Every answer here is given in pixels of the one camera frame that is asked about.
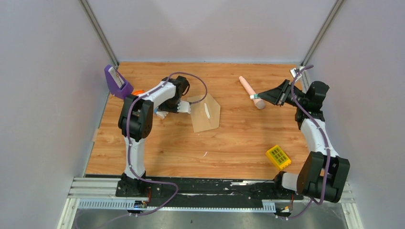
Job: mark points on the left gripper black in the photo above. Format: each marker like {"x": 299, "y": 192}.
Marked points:
{"x": 162, "y": 107}

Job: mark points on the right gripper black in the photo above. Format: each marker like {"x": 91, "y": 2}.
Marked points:
{"x": 278, "y": 95}

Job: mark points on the green white glue stick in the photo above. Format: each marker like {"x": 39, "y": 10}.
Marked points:
{"x": 254, "y": 97}

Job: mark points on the brown paper envelope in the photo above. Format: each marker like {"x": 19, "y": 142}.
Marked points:
{"x": 205, "y": 115}

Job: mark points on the beige letter paper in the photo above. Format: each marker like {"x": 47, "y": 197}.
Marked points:
{"x": 207, "y": 111}

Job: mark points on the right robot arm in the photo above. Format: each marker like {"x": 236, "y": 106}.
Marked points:
{"x": 324, "y": 172}

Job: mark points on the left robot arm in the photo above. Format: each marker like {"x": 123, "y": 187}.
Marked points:
{"x": 135, "y": 122}

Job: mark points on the blue white toy block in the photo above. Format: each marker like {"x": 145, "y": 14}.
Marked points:
{"x": 160, "y": 114}

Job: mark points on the pink cylindrical tube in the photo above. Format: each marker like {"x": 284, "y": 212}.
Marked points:
{"x": 259, "y": 103}

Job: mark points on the purple holder stand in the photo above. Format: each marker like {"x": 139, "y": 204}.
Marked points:
{"x": 117, "y": 84}

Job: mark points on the yellow toy block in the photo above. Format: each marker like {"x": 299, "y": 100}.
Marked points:
{"x": 278, "y": 157}

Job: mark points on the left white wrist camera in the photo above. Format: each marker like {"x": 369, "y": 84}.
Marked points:
{"x": 184, "y": 107}

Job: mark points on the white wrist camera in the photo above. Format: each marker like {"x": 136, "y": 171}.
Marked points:
{"x": 184, "y": 107}
{"x": 295, "y": 73}

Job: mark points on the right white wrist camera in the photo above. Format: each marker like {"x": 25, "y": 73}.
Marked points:
{"x": 295, "y": 73}

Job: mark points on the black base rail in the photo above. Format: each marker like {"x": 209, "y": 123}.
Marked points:
{"x": 213, "y": 193}

